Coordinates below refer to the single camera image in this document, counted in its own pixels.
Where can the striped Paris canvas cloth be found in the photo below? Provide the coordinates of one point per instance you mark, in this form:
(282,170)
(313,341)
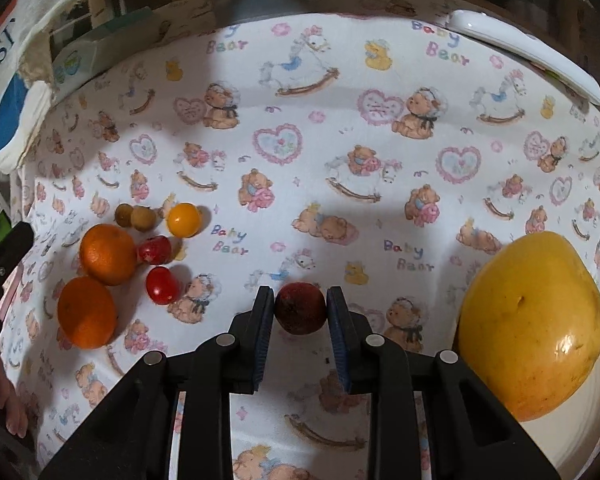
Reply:
(26,74)

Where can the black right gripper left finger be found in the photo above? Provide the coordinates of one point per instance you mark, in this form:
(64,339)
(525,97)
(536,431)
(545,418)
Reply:
(171,414)

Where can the cream round plate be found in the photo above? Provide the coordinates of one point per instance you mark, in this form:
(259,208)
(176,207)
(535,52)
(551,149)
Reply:
(569,436)

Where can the green white box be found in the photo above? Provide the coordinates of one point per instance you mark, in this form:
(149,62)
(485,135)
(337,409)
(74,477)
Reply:
(103,47)

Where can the large orange tangerine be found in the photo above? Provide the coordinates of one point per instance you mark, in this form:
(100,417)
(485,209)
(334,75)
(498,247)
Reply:
(108,254)

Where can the yellow cherry tomato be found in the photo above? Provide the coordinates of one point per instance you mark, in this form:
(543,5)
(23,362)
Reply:
(184,220)

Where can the baby bear print cloth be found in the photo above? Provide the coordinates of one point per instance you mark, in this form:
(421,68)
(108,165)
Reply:
(364,146)

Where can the dark red cherry tomato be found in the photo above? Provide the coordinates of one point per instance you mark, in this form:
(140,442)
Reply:
(155,250)

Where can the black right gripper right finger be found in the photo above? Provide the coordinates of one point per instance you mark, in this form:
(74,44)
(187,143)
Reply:
(433,402)

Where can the large yellow pomelo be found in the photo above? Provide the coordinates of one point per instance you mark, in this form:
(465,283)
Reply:
(529,324)

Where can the dark red small plum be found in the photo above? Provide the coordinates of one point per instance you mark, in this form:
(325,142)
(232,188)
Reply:
(300,308)

